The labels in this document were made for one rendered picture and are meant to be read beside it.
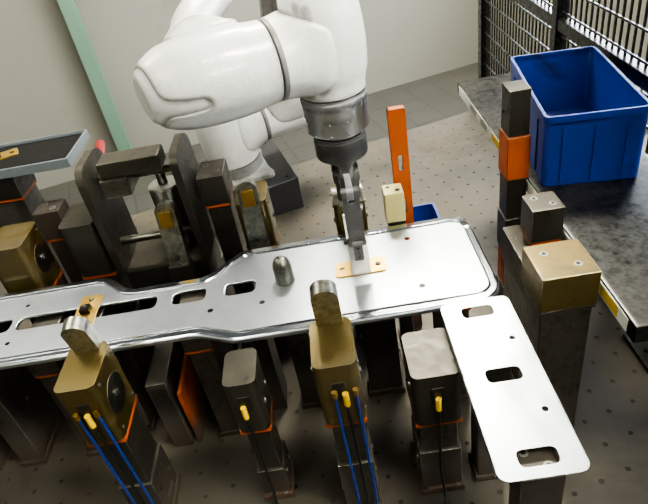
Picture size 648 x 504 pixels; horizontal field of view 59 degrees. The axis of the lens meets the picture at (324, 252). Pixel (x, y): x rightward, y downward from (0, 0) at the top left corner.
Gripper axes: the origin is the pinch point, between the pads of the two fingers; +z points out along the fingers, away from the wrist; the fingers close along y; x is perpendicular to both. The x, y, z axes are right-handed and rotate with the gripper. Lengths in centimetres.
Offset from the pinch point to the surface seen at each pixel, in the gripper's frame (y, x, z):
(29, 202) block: -31, -65, -2
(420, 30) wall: -344, 75, 71
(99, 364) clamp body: 17.8, -38.1, -0.1
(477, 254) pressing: 1.3, 19.1, 4.8
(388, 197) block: -10.7, 6.9, -1.4
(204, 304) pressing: 2.9, -26.1, 4.4
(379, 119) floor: -284, 34, 105
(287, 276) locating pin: 1.5, -11.9, 2.7
